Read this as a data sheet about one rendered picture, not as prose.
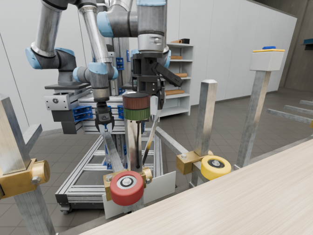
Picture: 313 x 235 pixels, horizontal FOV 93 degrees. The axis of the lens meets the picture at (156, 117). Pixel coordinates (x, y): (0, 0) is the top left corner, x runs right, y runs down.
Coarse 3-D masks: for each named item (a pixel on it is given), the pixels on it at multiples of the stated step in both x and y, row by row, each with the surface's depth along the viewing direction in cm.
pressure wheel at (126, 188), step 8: (120, 176) 38; (128, 176) 38; (136, 176) 38; (112, 184) 35; (120, 184) 36; (128, 184) 35; (136, 184) 35; (112, 192) 33; (120, 192) 33; (128, 192) 33; (136, 192) 33; (120, 200) 33; (128, 200) 33; (136, 200) 34
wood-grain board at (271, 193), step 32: (288, 160) 45; (192, 192) 34; (224, 192) 34; (256, 192) 34; (288, 192) 34; (128, 224) 27; (160, 224) 27; (192, 224) 27; (224, 224) 27; (256, 224) 27; (288, 224) 27
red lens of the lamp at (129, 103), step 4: (148, 96) 32; (124, 100) 31; (128, 100) 30; (132, 100) 30; (136, 100) 30; (140, 100) 30; (144, 100) 30; (148, 100) 31; (124, 104) 31; (128, 104) 30; (132, 104) 30; (136, 104) 30; (140, 104) 30; (144, 104) 31; (148, 104) 32; (128, 108) 31; (132, 108) 30; (136, 108) 30; (140, 108) 30
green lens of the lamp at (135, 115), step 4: (124, 108) 32; (148, 108) 32; (124, 112) 32; (128, 112) 31; (132, 112) 31; (136, 112) 31; (140, 112) 31; (144, 112) 31; (148, 112) 32; (124, 116) 32; (128, 116) 31; (132, 116) 31; (136, 116) 31; (140, 116) 31; (144, 116) 32; (148, 116) 32; (136, 120) 31
